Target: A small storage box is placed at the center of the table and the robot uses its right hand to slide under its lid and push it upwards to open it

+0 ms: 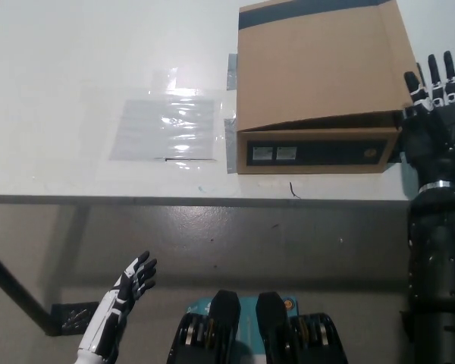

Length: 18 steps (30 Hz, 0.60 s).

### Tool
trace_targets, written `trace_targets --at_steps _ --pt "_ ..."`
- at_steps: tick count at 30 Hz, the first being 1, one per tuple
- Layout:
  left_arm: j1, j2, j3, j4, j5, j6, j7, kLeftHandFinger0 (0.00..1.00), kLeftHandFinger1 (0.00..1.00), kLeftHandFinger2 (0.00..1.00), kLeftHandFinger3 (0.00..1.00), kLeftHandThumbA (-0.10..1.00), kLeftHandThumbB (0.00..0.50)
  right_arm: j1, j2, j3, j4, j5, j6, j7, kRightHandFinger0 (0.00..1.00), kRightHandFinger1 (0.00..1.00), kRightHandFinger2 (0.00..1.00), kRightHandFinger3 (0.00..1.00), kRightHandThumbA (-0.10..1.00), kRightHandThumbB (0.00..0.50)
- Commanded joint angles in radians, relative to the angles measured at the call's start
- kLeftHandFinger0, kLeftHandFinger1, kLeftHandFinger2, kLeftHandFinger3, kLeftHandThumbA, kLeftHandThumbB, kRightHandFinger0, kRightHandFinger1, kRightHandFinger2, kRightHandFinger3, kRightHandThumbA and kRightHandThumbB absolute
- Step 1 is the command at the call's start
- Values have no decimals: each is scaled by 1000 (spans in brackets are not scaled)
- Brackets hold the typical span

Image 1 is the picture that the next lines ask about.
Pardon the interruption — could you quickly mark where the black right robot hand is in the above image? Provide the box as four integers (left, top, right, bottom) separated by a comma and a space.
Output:
400, 50, 455, 190

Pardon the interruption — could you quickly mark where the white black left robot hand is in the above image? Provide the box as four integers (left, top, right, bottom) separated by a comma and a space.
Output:
77, 249, 158, 362

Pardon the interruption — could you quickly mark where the brown cardboard storage box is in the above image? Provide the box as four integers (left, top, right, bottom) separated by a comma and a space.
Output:
235, 0, 422, 176

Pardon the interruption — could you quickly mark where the black floor tape patch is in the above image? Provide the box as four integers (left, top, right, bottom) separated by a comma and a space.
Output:
51, 301, 99, 337

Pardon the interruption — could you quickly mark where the black metal table leg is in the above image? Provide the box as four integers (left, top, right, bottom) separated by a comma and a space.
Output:
0, 240, 61, 337

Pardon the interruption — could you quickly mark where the long grey tape strip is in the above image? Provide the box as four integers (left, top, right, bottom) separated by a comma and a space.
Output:
224, 117, 239, 174

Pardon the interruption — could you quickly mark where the short grey tape strip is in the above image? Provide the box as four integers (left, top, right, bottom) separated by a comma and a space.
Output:
226, 53, 239, 91

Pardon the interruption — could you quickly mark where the clear plastic sheet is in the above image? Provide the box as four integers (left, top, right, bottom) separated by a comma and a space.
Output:
77, 68, 238, 174

